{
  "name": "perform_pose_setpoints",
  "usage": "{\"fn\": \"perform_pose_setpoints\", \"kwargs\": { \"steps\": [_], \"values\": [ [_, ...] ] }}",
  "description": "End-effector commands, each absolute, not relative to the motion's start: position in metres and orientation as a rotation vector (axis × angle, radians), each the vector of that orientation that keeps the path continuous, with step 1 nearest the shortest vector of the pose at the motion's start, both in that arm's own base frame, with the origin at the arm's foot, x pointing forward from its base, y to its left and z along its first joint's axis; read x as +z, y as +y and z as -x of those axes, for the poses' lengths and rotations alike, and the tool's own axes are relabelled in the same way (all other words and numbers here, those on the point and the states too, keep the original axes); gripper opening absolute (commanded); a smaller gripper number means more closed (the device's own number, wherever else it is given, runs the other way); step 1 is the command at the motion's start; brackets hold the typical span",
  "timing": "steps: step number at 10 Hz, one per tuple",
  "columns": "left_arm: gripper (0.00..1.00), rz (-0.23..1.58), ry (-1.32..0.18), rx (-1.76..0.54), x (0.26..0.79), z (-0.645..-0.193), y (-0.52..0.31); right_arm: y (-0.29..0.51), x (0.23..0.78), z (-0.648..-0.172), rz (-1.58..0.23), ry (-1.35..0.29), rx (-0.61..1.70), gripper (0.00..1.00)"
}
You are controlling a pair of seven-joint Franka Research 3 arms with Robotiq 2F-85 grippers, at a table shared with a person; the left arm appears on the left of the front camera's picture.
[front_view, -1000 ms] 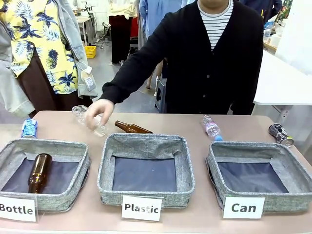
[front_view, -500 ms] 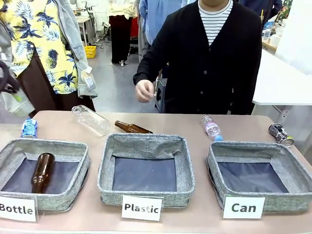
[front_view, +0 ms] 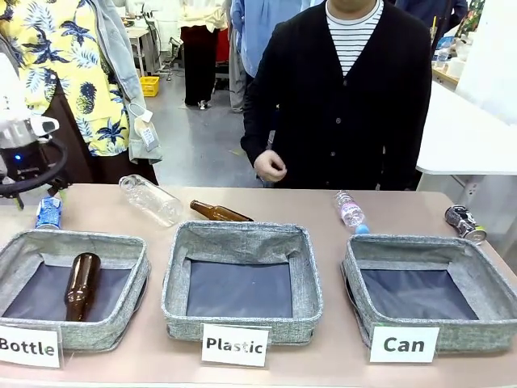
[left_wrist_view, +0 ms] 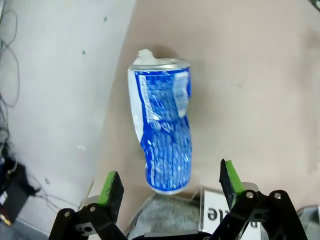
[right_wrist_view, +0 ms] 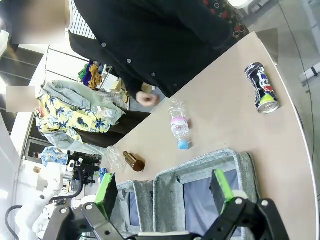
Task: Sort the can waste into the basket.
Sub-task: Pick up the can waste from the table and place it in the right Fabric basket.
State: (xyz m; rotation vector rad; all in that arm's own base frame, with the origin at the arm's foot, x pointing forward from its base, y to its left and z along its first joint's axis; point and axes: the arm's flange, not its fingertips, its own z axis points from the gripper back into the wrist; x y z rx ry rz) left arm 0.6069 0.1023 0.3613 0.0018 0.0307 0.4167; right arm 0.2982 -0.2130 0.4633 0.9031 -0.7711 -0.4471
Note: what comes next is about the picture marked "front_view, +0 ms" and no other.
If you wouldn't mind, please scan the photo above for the white side table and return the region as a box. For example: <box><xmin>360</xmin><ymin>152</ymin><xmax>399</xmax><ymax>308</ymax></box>
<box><xmin>414</xmin><ymin>79</ymin><xmax>517</xmax><ymax>191</ymax></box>

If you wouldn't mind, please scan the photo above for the person in black cardigan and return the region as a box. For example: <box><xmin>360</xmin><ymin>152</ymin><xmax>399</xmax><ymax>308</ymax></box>
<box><xmin>239</xmin><ymin>0</ymin><xmax>434</xmax><ymax>192</ymax></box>

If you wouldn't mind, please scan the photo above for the white tag on jacket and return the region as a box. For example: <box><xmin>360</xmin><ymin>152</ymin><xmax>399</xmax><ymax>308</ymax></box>
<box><xmin>128</xmin><ymin>102</ymin><xmax>162</xmax><ymax>154</ymax></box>

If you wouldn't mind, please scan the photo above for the brown glass bottle wide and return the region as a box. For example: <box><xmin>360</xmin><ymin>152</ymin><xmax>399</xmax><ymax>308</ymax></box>
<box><xmin>64</xmin><ymin>251</ymin><xmax>103</xmax><ymax>323</ymax></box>

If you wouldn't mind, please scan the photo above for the black looped cable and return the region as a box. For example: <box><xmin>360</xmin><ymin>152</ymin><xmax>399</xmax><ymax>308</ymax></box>
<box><xmin>0</xmin><ymin>136</ymin><xmax>69</xmax><ymax>196</ymax></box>

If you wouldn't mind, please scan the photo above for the white card reading Can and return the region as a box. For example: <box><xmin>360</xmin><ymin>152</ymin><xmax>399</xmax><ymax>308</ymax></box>
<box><xmin>368</xmin><ymin>324</ymin><xmax>441</xmax><ymax>365</ymax></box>

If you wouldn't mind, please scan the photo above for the small clear bottle blue cap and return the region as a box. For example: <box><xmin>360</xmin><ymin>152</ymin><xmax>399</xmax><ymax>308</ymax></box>
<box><xmin>333</xmin><ymin>190</ymin><xmax>371</xmax><ymax>236</ymax></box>

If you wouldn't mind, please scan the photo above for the black office chair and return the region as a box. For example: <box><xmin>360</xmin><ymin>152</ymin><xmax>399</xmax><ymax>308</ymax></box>
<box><xmin>156</xmin><ymin>35</ymin><xmax>185</xmax><ymax>82</ymax></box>

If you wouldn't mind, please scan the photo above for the crushed black silver can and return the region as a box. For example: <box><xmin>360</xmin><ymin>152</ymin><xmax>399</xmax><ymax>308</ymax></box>
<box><xmin>444</xmin><ymin>205</ymin><xmax>488</xmax><ymax>246</ymax></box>

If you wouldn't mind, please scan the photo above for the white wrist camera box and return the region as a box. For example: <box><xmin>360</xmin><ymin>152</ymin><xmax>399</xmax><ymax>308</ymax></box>
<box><xmin>28</xmin><ymin>116</ymin><xmax>61</xmax><ymax>141</ymax></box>

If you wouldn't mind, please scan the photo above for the large clear plastic bottle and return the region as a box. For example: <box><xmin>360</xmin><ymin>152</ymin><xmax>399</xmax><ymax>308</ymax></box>
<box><xmin>118</xmin><ymin>174</ymin><xmax>185</xmax><ymax>229</ymax></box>

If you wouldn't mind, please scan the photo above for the person in black skirt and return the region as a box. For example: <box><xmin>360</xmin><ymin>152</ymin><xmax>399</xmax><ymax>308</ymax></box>
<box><xmin>179</xmin><ymin>0</ymin><xmax>230</xmax><ymax>111</ymax></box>

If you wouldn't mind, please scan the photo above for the grey denim jacket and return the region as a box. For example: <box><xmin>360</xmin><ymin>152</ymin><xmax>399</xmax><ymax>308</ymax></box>
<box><xmin>95</xmin><ymin>0</ymin><xmax>163</xmax><ymax>166</ymax></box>

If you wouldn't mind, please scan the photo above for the crushed blue white can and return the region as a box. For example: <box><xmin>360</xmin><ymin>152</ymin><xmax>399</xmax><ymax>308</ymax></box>
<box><xmin>35</xmin><ymin>196</ymin><xmax>65</xmax><ymax>231</ymax></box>

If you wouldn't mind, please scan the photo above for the white card reading Bottle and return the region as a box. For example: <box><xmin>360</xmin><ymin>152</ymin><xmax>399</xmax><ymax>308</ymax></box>
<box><xmin>0</xmin><ymin>323</ymin><xmax>65</xmax><ymax>369</ymax></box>

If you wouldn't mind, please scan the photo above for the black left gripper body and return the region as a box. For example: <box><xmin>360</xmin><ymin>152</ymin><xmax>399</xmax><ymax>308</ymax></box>
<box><xmin>0</xmin><ymin>139</ymin><xmax>56</xmax><ymax>185</ymax></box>

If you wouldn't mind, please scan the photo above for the person in yellow floral shirt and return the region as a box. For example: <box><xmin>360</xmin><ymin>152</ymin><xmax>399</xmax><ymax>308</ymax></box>
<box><xmin>0</xmin><ymin>0</ymin><xmax>159</xmax><ymax>195</ymax></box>

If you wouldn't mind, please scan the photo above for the white card reading Plastic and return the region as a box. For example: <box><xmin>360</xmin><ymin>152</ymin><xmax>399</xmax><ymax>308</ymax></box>
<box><xmin>200</xmin><ymin>323</ymin><xmax>271</xmax><ymax>369</ymax></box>

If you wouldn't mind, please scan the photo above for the grey fabric basket plastic label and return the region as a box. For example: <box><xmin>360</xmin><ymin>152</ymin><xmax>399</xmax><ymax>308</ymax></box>
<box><xmin>161</xmin><ymin>220</ymin><xmax>325</xmax><ymax>346</ymax></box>

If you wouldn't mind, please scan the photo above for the white partition board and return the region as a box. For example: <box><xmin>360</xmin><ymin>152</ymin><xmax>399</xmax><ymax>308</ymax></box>
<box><xmin>455</xmin><ymin>0</ymin><xmax>517</xmax><ymax>127</ymax></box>

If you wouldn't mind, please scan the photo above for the grey fabric basket can label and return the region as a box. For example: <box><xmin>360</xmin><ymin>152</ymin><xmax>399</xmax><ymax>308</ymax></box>
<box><xmin>340</xmin><ymin>233</ymin><xmax>517</xmax><ymax>356</ymax></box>

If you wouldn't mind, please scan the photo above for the grey fabric basket bottle label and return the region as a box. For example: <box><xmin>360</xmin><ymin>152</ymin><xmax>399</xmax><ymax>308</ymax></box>
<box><xmin>0</xmin><ymin>229</ymin><xmax>151</xmax><ymax>353</ymax></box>

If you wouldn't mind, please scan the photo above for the yellow plastic crate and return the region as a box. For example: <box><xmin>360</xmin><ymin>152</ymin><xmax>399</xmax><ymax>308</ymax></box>
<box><xmin>139</xmin><ymin>75</ymin><xmax>161</xmax><ymax>99</ymax></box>

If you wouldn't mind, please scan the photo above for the background grey desk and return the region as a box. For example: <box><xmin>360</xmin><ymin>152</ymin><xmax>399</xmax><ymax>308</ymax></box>
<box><xmin>125</xmin><ymin>24</ymin><xmax>157</xmax><ymax>78</ymax></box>

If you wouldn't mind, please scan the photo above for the brown glass bottle slim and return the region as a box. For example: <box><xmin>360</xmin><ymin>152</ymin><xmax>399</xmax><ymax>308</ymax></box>
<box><xmin>189</xmin><ymin>199</ymin><xmax>255</xmax><ymax>223</ymax></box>

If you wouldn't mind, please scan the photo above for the person in blue shirt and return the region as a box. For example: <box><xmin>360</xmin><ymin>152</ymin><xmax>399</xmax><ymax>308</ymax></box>
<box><xmin>229</xmin><ymin>0</ymin><xmax>326</xmax><ymax>114</ymax></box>

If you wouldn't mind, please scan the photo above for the person's right hand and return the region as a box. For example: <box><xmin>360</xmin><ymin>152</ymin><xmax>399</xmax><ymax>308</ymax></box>
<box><xmin>253</xmin><ymin>149</ymin><xmax>288</xmax><ymax>183</ymax></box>

